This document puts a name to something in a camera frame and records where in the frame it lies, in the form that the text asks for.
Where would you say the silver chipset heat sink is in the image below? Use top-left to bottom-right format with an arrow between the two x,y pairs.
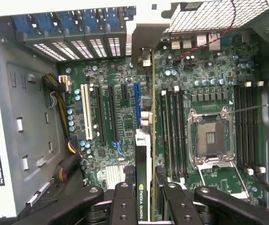
104,163 -> 126,191

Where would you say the metal socket cover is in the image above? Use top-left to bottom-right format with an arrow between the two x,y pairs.
196,156 -> 253,200

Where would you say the CPU socket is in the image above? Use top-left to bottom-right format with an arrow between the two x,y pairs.
187,106 -> 238,167

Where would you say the white expansion slot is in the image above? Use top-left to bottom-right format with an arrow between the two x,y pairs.
80,83 -> 94,142

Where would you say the blue expansion slot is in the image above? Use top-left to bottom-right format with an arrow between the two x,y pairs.
133,81 -> 142,128

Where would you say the thin locking lever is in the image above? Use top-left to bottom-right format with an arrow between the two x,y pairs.
220,104 -> 269,118

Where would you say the green Dell motherboard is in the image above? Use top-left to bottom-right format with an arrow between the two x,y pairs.
59,30 -> 264,204

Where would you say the yellow black power wire bundle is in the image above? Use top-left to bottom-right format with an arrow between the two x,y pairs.
42,72 -> 88,181

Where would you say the red black fan wire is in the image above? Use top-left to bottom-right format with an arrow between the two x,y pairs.
175,0 -> 238,62

